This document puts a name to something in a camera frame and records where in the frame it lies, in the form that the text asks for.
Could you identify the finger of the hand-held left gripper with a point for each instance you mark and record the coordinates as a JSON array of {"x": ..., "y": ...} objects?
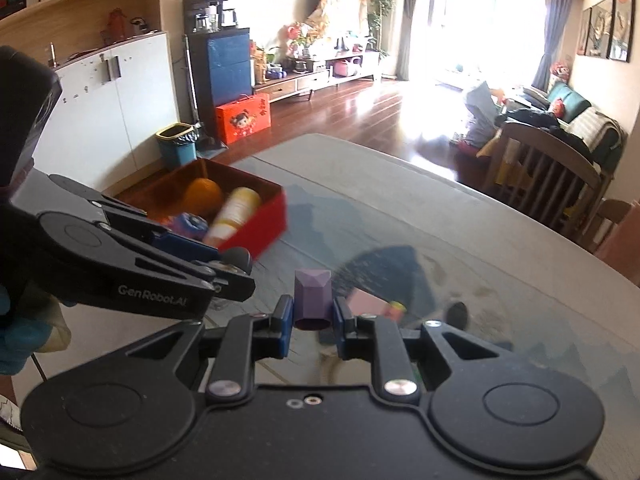
[{"x": 185, "y": 246}]

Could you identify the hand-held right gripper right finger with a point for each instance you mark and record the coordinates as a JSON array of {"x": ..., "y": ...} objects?
[{"x": 345, "y": 332}]

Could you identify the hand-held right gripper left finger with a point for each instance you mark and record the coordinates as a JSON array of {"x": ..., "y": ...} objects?
[{"x": 283, "y": 325}]

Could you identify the pink eraser block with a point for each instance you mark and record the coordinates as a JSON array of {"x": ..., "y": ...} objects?
[{"x": 367, "y": 302}]

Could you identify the purple faceted block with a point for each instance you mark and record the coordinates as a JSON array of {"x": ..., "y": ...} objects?
[{"x": 312, "y": 295}]

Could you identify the orange fruit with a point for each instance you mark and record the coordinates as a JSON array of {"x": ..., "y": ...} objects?
[{"x": 202, "y": 197}]

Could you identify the pink tube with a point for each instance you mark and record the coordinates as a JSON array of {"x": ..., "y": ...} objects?
[{"x": 395, "y": 310}]

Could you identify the yellow plastic bottle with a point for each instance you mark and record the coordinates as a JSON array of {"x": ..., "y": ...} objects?
[{"x": 235, "y": 212}]

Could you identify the red storage box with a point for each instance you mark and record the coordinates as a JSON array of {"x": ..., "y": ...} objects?
[{"x": 260, "y": 225}]

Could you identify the person's left hand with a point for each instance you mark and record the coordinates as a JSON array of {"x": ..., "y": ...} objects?
[{"x": 20, "y": 335}]

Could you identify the teal trash bin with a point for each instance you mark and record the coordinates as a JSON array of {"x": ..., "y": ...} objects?
[{"x": 177, "y": 147}]

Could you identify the orange gift box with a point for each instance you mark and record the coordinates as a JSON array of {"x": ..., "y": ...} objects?
[{"x": 244, "y": 119}]

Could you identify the white cabinet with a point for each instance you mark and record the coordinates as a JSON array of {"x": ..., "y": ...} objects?
[{"x": 125, "y": 100}]

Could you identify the black cabinet blue front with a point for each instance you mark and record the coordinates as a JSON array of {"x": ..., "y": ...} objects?
[{"x": 225, "y": 70}]

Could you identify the wooden tv stand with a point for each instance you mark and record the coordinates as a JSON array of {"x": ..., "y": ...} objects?
[{"x": 310, "y": 77}]

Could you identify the wooden slatted chair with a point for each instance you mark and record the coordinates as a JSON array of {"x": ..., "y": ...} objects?
[{"x": 545, "y": 180}]

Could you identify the cloth covered television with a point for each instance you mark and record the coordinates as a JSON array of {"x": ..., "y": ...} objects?
[{"x": 332, "y": 5}]

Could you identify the green potted plant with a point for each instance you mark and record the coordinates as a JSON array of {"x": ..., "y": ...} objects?
[{"x": 381, "y": 15}]

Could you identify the white standing air conditioner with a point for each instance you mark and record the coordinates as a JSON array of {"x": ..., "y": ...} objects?
[{"x": 395, "y": 25}]

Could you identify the teal sofa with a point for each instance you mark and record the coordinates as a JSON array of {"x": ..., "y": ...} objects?
[{"x": 575, "y": 110}]

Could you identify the grey blue curtain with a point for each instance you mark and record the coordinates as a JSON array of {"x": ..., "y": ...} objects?
[
  {"x": 550, "y": 35},
  {"x": 414, "y": 10}
]

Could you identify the pink plush toy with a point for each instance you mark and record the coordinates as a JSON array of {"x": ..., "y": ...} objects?
[{"x": 560, "y": 70}]

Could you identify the small framed painting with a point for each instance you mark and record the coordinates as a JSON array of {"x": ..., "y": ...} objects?
[{"x": 585, "y": 32}]

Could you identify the medium framed painting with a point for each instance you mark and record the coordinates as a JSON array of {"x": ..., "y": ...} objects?
[{"x": 603, "y": 27}]

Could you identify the large framed painting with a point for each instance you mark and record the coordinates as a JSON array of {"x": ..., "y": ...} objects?
[{"x": 623, "y": 25}]

